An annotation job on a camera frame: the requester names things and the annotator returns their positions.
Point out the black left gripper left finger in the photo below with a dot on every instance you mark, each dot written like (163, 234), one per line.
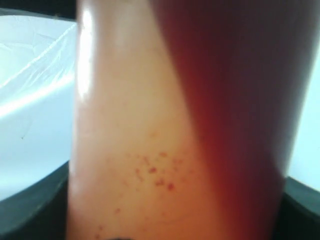
(38, 212)

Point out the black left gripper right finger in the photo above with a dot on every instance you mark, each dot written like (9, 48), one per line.
(303, 211)

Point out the red sauce squeeze bottle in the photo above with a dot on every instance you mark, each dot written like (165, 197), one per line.
(186, 113)

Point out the white backdrop sheet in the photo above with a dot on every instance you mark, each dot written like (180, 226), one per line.
(37, 71)

